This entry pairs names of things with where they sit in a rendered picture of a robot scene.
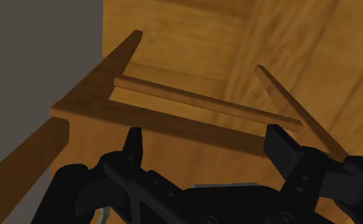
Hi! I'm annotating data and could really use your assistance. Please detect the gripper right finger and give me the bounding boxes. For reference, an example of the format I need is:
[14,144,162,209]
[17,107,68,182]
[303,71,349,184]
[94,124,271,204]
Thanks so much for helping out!
[263,123,363,224]

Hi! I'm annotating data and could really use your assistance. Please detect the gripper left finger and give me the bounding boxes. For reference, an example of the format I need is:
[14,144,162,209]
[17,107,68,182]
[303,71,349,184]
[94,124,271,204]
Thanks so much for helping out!
[31,127,187,224]

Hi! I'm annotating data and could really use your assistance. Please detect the wooden table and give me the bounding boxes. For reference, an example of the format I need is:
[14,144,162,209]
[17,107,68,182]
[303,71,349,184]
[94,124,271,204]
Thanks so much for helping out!
[0,29,350,224]

